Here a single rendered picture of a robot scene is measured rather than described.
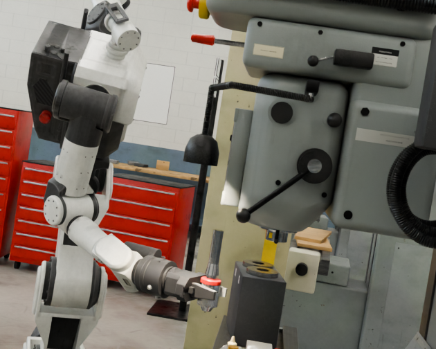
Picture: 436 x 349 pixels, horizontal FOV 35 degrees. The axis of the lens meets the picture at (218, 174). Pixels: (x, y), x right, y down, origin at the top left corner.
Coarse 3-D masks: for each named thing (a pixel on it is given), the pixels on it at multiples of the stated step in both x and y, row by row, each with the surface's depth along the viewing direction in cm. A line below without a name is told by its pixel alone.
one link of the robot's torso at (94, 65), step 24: (48, 24) 194; (48, 48) 182; (72, 48) 187; (96, 48) 191; (48, 72) 184; (72, 72) 181; (96, 72) 182; (120, 72) 185; (144, 72) 196; (48, 96) 188; (120, 96) 184; (48, 120) 190; (120, 120) 188
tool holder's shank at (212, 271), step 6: (216, 234) 155; (222, 234) 156; (216, 240) 155; (216, 246) 156; (210, 252) 156; (216, 252) 156; (210, 258) 156; (216, 258) 156; (210, 264) 156; (216, 264) 156; (210, 270) 156; (216, 270) 156; (210, 276) 156; (216, 276) 157
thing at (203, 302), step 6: (210, 288) 155; (216, 288) 155; (216, 294) 156; (198, 300) 156; (204, 300) 155; (210, 300) 155; (216, 300) 156; (204, 306) 155; (210, 306) 155; (216, 306) 156
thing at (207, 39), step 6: (192, 36) 159; (198, 36) 159; (204, 36) 159; (210, 36) 159; (198, 42) 160; (204, 42) 159; (210, 42) 159; (216, 42) 159; (222, 42) 159; (228, 42) 159; (234, 42) 159; (240, 42) 159
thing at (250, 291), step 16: (240, 272) 190; (256, 272) 186; (272, 272) 188; (240, 288) 184; (256, 288) 184; (272, 288) 184; (240, 304) 184; (256, 304) 184; (272, 304) 184; (240, 320) 184; (256, 320) 184; (272, 320) 185; (240, 336) 184; (256, 336) 185; (272, 336) 185
